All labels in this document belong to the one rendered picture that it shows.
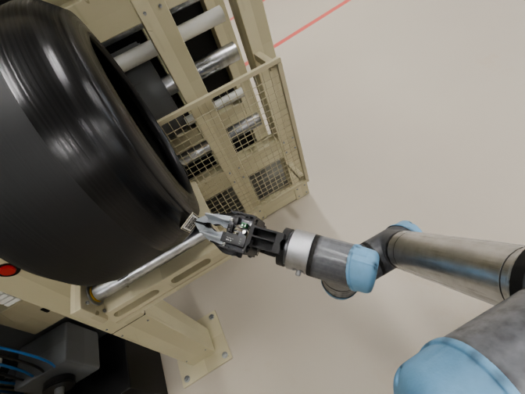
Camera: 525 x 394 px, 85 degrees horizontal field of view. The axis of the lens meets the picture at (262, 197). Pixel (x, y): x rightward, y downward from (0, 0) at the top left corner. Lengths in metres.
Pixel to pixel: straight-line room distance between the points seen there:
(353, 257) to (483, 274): 0.18
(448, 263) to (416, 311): 1.13
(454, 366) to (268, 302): 1.42
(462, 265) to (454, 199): 1.50
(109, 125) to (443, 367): 0.47
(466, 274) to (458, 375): 0.21
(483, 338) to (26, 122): 0.54
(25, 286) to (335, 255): 0.74
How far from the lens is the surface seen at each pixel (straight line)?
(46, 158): 0.50
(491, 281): 0.40
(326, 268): 0.50
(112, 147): 0.48
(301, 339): 1.54
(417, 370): 0.25
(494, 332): 0.26
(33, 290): 0.95
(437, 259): 0.47
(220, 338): 1.65
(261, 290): 1.66
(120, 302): 0.88
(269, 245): 0.52
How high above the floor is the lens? 1.49
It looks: 48 degrees down
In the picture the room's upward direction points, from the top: 24 degrees counter-clockwise
